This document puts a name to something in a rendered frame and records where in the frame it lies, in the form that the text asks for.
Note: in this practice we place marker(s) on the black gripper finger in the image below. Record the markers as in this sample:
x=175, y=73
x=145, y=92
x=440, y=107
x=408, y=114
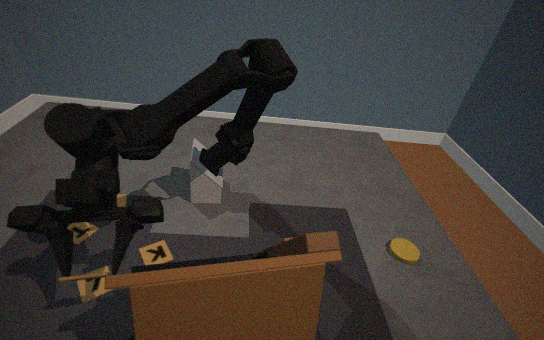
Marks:
x=61, y=240
x=125, y=231

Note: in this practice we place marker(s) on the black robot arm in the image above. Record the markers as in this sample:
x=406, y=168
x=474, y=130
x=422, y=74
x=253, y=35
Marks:
x=96, y=136

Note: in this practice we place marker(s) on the yellow round flat disc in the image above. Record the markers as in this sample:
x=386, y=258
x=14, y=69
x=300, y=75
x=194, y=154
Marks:
x=404, y=250

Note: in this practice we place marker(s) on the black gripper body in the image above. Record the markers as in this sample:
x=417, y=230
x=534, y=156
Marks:
x=25, y=218

